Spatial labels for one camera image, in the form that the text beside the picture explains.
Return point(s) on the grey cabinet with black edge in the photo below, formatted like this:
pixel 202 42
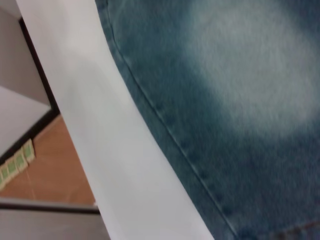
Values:
pixel 45 220

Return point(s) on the black skirting strip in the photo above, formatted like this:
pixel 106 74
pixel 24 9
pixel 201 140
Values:
pixel 37 75

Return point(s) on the green square sticker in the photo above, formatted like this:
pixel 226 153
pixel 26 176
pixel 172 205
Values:
pixel 11 168
pixel 3 175
pixel 28 151
pixel 20 161

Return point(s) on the blue denim shorts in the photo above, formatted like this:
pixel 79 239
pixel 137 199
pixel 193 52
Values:
pixel 225 112

